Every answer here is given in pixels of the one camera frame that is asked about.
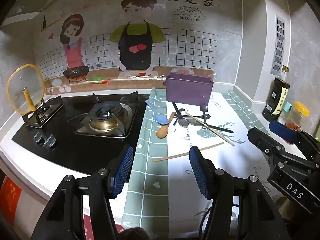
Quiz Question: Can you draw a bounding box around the small steel stove burner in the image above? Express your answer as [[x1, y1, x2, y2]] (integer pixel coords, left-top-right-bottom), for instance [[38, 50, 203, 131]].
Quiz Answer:
[[22, 95, 64, 128]]

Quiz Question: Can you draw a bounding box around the red paper sticker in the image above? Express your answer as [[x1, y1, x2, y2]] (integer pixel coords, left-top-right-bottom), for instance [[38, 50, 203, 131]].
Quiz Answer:
[[0, 176, 22, 228]]

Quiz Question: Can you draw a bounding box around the blue plastic spoon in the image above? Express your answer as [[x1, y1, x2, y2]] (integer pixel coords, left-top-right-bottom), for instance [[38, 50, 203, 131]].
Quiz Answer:
[[145, 100, 170, 125]]

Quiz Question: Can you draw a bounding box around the purple utensil holder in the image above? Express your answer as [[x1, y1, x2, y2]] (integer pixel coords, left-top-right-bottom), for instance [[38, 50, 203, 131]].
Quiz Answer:
[[162, 71, 215, 108]]

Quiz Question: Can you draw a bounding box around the clear plastic bowl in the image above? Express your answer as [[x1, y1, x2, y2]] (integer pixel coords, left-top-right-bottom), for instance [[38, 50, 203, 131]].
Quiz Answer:
[[171, 67, 194, 75]]

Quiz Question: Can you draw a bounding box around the yellow-lidded glass jar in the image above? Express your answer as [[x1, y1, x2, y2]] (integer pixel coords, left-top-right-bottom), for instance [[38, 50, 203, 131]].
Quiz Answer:
[[285, 101, 310, 132]]

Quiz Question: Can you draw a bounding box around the black cable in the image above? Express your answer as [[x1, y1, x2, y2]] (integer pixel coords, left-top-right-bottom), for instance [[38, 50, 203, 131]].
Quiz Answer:
[[197, 204, 213, 233]]

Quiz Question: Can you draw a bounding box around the dark soy sauce bottle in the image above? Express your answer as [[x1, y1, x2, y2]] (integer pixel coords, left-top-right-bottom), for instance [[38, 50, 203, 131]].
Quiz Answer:
[[262, 65, 291, 122]]

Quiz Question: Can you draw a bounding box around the yellow-rimmed glass pot lid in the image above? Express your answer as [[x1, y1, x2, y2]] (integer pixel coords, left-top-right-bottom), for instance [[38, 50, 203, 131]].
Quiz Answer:
[[6, 64, 46, 113]]

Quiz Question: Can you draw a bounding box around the cartoon wall poster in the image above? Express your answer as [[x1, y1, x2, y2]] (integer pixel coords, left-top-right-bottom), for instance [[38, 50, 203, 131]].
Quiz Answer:
[[32, 0, 243, 96]]

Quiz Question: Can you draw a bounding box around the wooden spoon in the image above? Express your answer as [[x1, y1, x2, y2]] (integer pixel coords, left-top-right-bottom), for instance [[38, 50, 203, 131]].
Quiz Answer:
[[156, 111, 176, 139]]

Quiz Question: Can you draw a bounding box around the grey wall vent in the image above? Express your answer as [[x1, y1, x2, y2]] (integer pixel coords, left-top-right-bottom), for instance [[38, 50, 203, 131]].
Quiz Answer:
[[270, 13, 286, 75]]

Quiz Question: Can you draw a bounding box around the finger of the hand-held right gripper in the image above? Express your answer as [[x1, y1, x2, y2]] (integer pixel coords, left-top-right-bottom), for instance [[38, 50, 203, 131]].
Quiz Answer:
[[269, 120, 320, 159], [247, 127, 286, 159]]

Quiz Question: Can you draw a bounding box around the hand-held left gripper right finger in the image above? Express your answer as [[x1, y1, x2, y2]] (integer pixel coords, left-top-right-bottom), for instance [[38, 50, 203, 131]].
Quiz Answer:
[[189, 145, 292, 240]]

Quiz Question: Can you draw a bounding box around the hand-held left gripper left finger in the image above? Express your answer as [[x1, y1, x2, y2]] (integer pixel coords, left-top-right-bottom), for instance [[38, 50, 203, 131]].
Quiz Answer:
[[31, 144, 134, 240]]

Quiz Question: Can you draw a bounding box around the large steel stove burner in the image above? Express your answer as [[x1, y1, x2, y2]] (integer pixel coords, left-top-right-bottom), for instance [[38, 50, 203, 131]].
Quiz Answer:
[[73, 91, 139, 139]]

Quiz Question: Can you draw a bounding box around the black gas stove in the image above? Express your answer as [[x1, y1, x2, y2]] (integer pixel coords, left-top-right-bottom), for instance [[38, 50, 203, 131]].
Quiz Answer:
[[11, 91, 151, 176]]

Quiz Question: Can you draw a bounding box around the wooden chopstick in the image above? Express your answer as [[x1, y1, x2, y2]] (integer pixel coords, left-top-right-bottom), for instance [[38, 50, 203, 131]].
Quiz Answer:
[[185, 111, 235, 146], [153, 142, 225, 162]]

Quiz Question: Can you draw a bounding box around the black-handled metal spoon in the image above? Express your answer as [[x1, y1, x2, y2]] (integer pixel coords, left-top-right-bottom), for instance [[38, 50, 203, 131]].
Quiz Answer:
[[172, 102, 190, 128], [174, 113, 211, 120], [187, 116, 234, 134], [200, 106, 209, 127]]

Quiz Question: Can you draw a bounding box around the green checkered table mat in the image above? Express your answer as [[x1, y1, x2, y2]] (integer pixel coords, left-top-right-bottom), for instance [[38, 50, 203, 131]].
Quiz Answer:
[[120, 87, 284, 232]]

